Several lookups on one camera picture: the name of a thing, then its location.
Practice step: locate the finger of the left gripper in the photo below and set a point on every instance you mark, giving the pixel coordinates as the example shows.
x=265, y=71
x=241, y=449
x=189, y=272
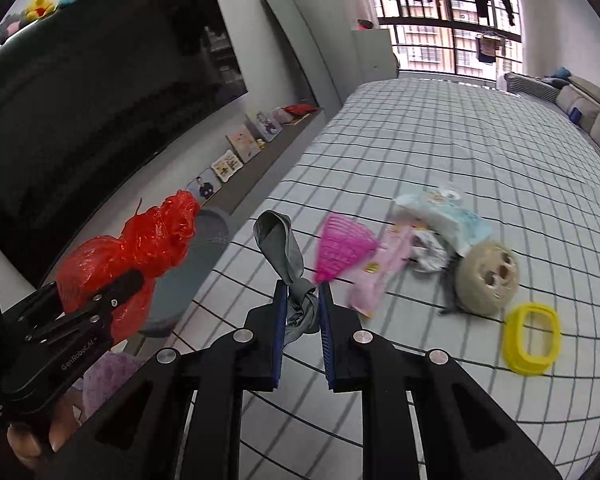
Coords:
x=36, y=310
x=101, y=309

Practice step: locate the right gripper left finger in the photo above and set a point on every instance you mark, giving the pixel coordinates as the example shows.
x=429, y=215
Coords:
x=280, y=304

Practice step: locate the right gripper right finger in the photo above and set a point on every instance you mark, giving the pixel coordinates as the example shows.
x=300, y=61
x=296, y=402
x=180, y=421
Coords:
x=324, y=303

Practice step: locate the pink snack wrapper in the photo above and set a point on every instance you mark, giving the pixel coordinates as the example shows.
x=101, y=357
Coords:
x=380, y=269

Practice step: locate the pink plastic mesh fan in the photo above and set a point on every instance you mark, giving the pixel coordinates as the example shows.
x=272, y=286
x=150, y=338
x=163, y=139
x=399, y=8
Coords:
x=344, y=243

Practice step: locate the grey wrapper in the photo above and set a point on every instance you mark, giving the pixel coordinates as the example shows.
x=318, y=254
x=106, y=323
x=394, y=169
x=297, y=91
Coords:
x=275, y=239

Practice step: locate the red plastic bag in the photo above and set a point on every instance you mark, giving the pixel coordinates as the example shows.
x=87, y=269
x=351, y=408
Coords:
x=152, y=242

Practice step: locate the light blue wet-wipe pack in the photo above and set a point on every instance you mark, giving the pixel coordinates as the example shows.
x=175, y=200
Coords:
x=440, y=210

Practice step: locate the beige round plush toy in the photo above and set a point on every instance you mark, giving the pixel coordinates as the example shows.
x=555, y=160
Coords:
x=487, y=278

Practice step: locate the yellow plastic ring container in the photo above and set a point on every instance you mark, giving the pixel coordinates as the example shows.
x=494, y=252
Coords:
x=532, y=339

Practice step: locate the grey perforated trash basket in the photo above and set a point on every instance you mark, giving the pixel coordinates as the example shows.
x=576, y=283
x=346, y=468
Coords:
x=176, y=289

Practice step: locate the person's left hand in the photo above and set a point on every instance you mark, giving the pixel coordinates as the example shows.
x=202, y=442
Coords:
x=29, y=448

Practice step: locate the purple fluffy rug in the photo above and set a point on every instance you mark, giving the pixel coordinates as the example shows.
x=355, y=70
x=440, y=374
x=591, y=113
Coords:
x=105, y=378

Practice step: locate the silver crumpled foil wrapper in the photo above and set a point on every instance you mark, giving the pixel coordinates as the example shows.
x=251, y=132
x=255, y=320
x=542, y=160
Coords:
x=428, y=252

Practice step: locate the wooden tv console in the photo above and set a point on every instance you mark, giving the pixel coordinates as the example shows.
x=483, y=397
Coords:
x=251, y=186

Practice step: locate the large black television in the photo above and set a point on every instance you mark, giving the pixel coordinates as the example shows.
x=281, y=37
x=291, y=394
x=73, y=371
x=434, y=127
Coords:
x=89, y=96

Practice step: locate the red cloth item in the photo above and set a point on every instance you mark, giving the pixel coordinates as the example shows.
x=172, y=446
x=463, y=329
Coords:
x=300, y=110

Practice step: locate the white cabinet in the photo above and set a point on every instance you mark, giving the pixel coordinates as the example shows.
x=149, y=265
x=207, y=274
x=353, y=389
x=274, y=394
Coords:
x=375, y=54

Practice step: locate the window security grille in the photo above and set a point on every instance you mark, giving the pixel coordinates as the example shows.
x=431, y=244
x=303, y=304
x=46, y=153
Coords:
x=449, y=37

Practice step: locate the leaning grey mirror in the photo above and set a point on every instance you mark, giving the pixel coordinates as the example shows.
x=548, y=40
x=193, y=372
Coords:
x=308, y=54

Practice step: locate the grey sofa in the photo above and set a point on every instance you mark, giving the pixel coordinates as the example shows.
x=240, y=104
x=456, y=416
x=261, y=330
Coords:
x=574, y=97

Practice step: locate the man portrait photo frame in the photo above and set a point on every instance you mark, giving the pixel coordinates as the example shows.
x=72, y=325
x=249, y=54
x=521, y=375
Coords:
x=204, y=186

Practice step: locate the cartoon strip photo frame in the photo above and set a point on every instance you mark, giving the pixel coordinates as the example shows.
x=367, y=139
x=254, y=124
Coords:
x=226, y=166

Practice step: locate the pink baby photo frame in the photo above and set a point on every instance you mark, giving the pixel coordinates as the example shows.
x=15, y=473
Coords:
x=243, y=143

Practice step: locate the child photo frame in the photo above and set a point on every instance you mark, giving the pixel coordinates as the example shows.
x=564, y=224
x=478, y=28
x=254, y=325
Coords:
x=267, y=126

